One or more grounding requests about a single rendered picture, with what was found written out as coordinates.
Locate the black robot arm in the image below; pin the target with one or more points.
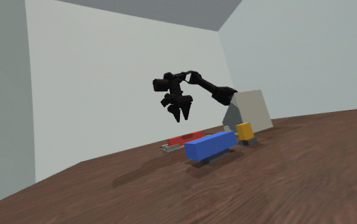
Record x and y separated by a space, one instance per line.
171 81

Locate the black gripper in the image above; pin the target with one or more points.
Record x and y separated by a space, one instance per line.
183 102

